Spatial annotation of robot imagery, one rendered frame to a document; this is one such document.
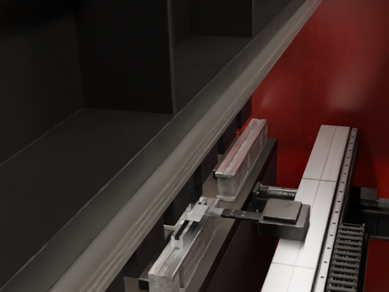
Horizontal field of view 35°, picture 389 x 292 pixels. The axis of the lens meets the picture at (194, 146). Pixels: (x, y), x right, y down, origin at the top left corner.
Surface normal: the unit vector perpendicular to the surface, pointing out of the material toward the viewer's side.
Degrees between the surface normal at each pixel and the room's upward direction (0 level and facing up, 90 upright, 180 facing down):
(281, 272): 0
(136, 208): 0
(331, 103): 90
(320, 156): 0
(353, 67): 90
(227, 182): 90
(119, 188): 90
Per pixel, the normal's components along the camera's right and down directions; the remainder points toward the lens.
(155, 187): -0.04, -0.92
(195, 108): 0.95, 0.08
